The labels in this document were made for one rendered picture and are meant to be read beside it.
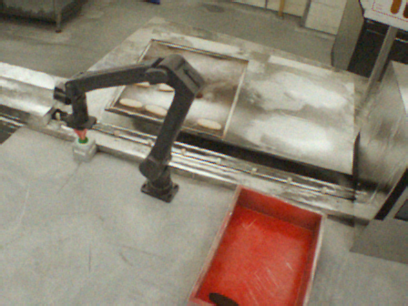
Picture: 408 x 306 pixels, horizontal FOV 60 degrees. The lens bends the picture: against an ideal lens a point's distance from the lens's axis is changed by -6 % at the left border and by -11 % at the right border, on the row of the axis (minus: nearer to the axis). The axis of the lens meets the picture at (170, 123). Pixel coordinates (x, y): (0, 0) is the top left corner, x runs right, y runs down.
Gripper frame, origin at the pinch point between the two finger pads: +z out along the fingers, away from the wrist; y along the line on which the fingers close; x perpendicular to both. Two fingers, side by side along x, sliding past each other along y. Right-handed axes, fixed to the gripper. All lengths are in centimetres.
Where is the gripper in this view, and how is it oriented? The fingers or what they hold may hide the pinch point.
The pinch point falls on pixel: (83, 137)
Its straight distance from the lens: 146.8
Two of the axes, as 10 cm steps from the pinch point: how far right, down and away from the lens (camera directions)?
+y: 9.5, 2.5, -2.1
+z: -0.6, 7.6, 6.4
